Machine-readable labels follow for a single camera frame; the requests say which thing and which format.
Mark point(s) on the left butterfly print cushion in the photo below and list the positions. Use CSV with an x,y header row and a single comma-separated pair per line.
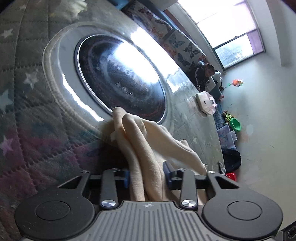
x,y
146,19

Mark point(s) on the butterfly print cushion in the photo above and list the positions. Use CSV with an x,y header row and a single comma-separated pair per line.
x,y
146,19
183,50

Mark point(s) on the grey knitted garment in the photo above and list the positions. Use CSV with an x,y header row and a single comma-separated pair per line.
x,y
221,168

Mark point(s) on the white plush toy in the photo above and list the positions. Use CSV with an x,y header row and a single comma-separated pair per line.
x,y
217,77

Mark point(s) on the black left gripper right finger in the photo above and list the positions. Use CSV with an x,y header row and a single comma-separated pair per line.
x,y
183,180

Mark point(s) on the green plastic bowl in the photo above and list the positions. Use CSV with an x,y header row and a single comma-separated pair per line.
x,y
235,124

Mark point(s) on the white tissue box on table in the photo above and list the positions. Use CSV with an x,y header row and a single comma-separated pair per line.
x,y
206,102

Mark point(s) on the red plastic stool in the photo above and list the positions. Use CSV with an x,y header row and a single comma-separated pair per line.
x,y
232,176

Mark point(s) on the clear plastic storage box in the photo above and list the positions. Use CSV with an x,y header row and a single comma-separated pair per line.
x,y
227,138

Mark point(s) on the child in dark jacket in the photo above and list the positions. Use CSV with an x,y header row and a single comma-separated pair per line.
x,y
201,74

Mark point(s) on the blue sofa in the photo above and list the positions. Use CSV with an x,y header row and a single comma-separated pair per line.
x,y
212,87

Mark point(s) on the colourful pinwheel toy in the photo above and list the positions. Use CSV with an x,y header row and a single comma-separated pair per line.
x,y
235,83

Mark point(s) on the black bag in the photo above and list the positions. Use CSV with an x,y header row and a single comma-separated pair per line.
x,y
232,160

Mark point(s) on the black round induction cooktop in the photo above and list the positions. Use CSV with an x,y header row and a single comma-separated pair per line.
x,y
116,74

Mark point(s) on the cream sweater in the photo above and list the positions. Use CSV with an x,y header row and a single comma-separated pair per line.
x,y
146,145

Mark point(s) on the window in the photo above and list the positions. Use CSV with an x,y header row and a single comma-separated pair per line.
x,y
229,28

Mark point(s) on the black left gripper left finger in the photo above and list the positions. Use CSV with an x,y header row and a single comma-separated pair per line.
x,y
115,188

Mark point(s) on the right butterfly print cushion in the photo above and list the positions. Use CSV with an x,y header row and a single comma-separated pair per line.
x,y
183,50

